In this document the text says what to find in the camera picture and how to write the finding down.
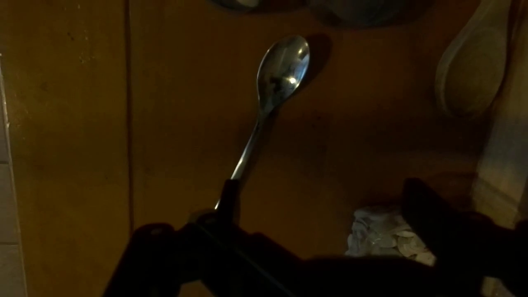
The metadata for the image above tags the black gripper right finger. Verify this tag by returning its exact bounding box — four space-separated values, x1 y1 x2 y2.
328 177 528 297

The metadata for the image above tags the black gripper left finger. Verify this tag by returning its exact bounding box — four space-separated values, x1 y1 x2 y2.
102 178 332 297

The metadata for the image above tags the silver metal spoon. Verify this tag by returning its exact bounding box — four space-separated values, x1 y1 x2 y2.
213 35 314 213

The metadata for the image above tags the clear container with white pieces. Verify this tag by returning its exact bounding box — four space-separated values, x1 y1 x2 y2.
345 205 437 267

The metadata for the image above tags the wooden spoon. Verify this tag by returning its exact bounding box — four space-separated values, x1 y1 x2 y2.
436 0 515 120

